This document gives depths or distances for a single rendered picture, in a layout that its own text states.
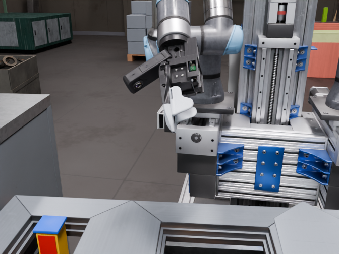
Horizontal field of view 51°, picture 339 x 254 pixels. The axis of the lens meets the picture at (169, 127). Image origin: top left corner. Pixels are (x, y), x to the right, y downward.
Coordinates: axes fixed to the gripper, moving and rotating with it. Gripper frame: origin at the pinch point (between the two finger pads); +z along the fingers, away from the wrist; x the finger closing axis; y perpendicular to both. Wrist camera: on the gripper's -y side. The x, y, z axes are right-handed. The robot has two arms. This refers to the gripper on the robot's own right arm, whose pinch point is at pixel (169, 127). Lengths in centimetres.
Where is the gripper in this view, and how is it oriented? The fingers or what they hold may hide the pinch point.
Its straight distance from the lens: 69.8
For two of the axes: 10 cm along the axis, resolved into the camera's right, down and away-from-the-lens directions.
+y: 9.7, -1.4, -2.0
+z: 0.4, 8.9, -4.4
